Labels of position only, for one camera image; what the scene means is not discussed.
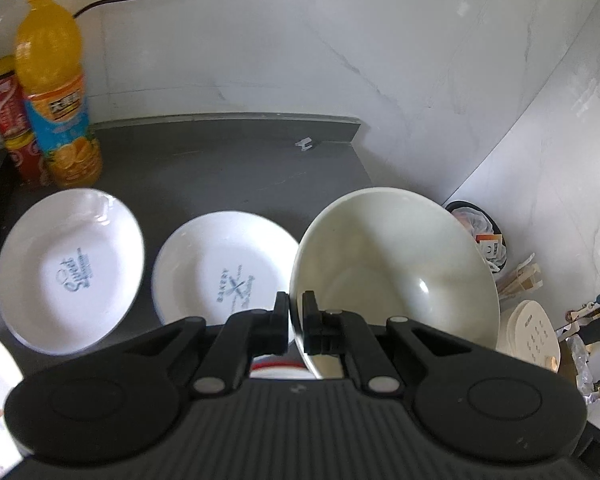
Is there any red rimmed bowl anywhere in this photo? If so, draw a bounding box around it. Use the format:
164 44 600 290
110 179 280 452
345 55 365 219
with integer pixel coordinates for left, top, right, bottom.
249 356 315 380

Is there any white plate bakery print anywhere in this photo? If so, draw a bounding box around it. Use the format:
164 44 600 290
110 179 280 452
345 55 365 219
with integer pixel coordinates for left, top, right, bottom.
151 210 299 325

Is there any large white ceramic bowl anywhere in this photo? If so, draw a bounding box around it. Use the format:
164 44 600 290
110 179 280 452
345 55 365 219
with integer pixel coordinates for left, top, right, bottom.
290 188 500 379

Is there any white plate sweet print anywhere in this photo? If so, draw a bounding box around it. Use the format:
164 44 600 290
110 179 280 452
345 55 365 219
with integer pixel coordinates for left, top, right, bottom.
0 188 145 356

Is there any copper pot with bags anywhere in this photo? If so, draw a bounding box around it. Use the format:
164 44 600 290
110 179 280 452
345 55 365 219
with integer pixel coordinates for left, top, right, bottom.
444 200 507 274

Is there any white electric cooker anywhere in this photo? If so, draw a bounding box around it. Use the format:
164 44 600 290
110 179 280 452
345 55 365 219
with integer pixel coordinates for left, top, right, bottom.
496 300 560 373

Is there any red cola bottle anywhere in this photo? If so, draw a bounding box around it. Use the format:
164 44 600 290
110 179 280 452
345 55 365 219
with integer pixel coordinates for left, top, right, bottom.
0 55 50 188

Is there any orange juice bottle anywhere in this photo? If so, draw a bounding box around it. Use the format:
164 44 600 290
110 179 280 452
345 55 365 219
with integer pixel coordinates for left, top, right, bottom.
15 0 102 188

